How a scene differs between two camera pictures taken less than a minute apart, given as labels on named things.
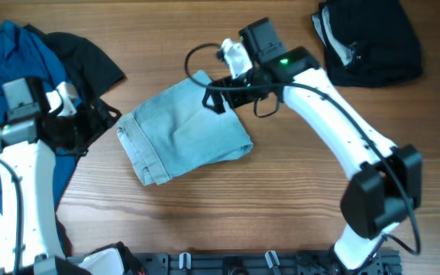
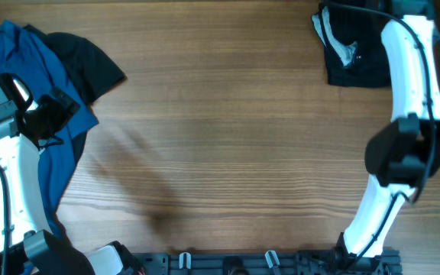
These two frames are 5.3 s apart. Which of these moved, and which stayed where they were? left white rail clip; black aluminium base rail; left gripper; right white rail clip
Moved: left gripper
Stayed: black aluminium base rail; left white rail clip; right white rail clip
